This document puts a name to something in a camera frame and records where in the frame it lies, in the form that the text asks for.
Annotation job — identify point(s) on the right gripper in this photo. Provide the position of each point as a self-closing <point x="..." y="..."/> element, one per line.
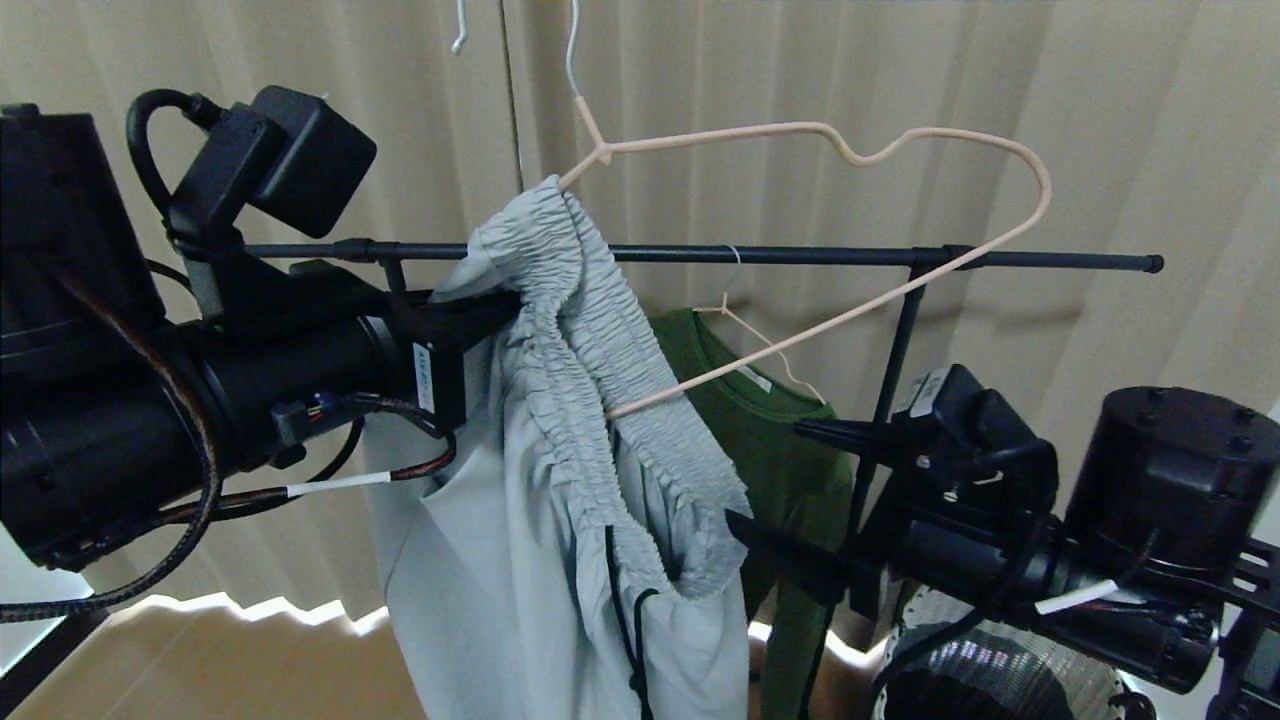
<point x="960" y="560"/>

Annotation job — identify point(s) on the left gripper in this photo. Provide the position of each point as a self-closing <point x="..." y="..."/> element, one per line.
<point x="280" y="390"/>

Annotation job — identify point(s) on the pale grey shorts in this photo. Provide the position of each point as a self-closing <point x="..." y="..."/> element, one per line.
<point x="500" y="560"/>

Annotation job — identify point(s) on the pink clothes hanger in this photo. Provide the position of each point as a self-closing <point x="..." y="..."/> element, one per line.
<point x="720" y="135"/>
<point x="724" y="312"/>

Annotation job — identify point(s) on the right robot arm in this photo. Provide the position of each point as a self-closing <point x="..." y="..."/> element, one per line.
<point x="1170" y="480"/>

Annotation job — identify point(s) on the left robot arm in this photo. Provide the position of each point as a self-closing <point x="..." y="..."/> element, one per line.
<point x="60" y="250"/>

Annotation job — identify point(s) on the white laundry basket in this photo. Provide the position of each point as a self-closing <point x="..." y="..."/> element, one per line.
<point x="1000" y="660"/>

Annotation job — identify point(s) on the black clothes rack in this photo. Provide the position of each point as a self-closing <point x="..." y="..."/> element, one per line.
<point x="800" y="256"/>

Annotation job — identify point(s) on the green long-sleeved shirt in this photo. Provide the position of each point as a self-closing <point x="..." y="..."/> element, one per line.
<point x="780" y="450"/>

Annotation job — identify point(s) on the beige curtain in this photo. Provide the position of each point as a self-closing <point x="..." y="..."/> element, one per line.
<point x="1150" y="150"/>

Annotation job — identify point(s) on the window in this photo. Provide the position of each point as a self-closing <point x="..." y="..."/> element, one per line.
<point x="20" y="600"/>

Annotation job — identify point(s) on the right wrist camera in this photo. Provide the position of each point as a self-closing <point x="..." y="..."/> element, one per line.
<point x="980" y="430"/>

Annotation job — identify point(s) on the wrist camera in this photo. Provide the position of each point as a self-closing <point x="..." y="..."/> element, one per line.
<point x="980" y="430"/>
<point x="300" y="160"/>

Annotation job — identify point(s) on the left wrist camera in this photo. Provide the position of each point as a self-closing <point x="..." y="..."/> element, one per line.
<point x="300" y="160"/>

